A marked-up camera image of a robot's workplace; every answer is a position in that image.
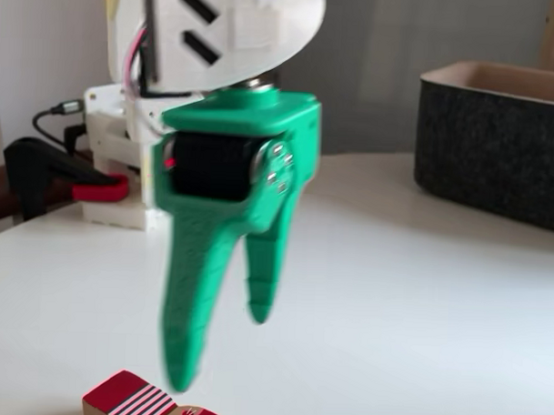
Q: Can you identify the red striped wooden block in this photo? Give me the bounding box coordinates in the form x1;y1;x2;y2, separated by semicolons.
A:
80;368;243;415

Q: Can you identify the black and red table clamp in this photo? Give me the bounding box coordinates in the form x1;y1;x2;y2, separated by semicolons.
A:
1;136;131;226

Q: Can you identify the dark grey fabric speaker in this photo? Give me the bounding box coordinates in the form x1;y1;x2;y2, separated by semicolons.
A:
411;57;554;235

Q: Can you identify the black USB cable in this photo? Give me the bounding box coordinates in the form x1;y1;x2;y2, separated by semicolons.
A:
32;97;89;152

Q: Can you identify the grey panel with wooden frame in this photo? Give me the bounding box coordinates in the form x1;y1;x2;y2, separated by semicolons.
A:
269;0;554;167

